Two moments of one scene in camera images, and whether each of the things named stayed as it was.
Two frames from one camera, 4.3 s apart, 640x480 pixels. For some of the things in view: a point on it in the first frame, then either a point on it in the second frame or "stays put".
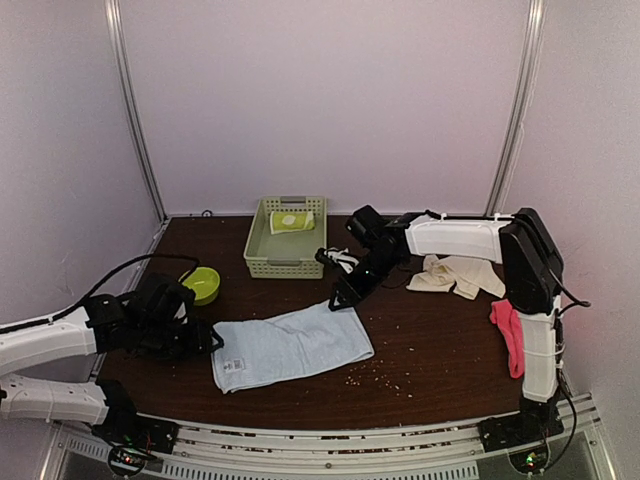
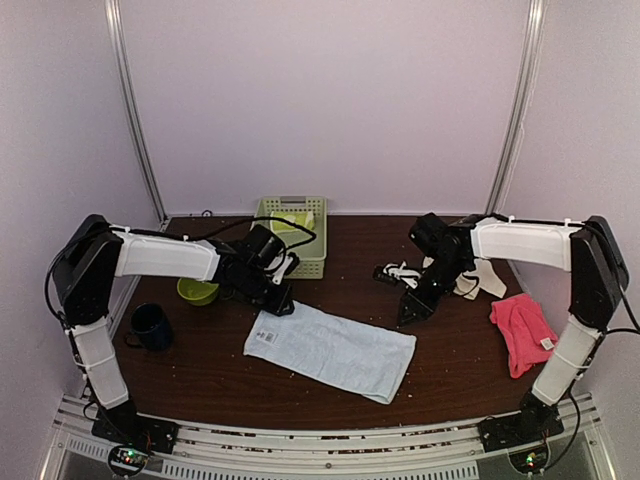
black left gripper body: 174,344 to 253,288
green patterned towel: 291,221 stays put
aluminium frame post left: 117,48 stays put
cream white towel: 467,274 stays put
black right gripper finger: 343,297 to 412,310
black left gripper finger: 220,343 to 282,303
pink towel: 509,322 stays put
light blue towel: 257,351 to 320,345
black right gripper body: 380,267 to 447,273
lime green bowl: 205,282 stays put
